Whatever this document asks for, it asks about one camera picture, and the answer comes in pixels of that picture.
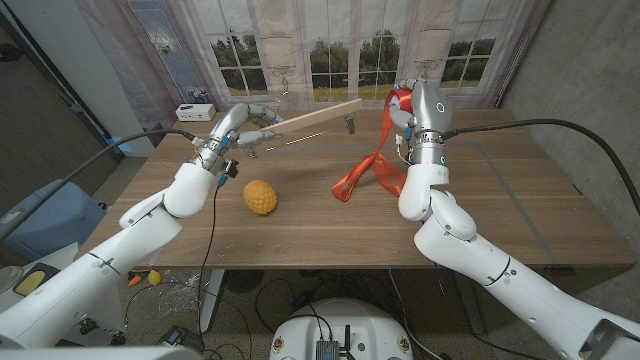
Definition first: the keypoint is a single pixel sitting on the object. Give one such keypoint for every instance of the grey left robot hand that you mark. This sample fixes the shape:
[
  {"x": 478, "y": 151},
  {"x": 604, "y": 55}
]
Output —
[{"x": 232, "y": 122}]

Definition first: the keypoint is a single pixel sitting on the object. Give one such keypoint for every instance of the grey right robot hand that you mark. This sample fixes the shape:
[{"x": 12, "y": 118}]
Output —
[{"x": 430, "y": 107}]

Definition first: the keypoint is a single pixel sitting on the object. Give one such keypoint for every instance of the wooden clip hanger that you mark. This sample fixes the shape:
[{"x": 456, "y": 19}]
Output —
[{"x": 320, "y": 115}]

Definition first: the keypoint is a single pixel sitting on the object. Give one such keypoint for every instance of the orange satin ribbon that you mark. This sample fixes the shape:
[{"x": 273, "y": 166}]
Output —
[{"x": 352, "y": 180}]

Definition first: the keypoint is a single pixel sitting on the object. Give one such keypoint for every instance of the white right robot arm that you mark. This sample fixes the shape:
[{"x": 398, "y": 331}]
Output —
[{"x": 475, "y": 255}]

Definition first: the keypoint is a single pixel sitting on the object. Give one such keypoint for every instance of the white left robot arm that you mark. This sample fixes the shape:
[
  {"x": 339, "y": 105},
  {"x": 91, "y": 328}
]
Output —
[{"x": 150, "y": 235}]

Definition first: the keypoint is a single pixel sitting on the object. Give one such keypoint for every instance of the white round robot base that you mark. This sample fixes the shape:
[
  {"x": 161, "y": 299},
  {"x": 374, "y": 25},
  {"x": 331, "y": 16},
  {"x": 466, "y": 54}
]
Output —
[{"x": 345, "y": 325}]

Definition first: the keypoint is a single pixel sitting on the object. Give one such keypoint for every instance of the yellow toy pineapple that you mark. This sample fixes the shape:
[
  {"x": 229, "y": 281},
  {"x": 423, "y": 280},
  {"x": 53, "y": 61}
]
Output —
[{"x": 260, "y": 197}]

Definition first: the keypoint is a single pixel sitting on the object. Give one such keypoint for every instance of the yellow toy lemon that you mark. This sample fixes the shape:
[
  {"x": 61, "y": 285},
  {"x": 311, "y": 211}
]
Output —
[{"x": 154, "y": 277}]

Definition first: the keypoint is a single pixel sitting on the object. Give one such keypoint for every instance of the orange toy carrot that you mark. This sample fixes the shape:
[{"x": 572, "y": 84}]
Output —
[{"x": 135, "y": 280}]

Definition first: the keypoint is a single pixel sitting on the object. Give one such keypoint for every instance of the white power box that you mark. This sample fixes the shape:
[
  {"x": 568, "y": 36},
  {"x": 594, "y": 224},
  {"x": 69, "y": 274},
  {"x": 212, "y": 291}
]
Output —
[{"x": 196, "y": 112}]

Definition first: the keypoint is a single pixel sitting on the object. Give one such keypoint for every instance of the printed window backdrop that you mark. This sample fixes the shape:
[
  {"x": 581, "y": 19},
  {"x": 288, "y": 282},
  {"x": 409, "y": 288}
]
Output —
[{"x": 350, "y": 30}]

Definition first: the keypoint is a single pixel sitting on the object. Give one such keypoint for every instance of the black round floor fan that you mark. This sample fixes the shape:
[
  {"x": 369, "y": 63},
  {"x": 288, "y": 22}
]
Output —
[{"x": 244, "y": 280}]

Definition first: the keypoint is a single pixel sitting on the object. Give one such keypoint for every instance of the clear plastic bag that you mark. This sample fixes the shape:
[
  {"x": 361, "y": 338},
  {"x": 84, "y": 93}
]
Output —
[{"x": 180, "y": 295}]

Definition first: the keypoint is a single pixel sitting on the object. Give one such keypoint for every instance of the white table leg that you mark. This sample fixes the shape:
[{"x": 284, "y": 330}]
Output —
[{"x": 212, "y": 305}]

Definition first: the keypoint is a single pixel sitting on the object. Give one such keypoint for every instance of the blue plastic bin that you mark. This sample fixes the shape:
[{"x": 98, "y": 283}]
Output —
[{"x": 50, "y": 215}]

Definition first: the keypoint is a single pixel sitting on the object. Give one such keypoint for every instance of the dark table leg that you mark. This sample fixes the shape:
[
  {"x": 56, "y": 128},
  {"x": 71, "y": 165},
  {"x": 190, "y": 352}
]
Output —
[{"x": 472, "y": 315}]

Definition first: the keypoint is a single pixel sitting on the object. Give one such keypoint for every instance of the black floor power adapter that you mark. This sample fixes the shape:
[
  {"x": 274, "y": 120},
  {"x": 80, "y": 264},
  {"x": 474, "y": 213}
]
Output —
[{"x": 182, "y": 339}]

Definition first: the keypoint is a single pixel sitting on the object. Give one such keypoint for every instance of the black and yellow pad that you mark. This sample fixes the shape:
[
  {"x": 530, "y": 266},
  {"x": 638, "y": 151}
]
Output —
[{"x": 32, "y": 280}]

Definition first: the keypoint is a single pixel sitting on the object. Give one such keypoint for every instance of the white robot torso edge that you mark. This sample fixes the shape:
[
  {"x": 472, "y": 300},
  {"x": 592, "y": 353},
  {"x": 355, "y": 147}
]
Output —
[{"x": 100, "y": 354}]

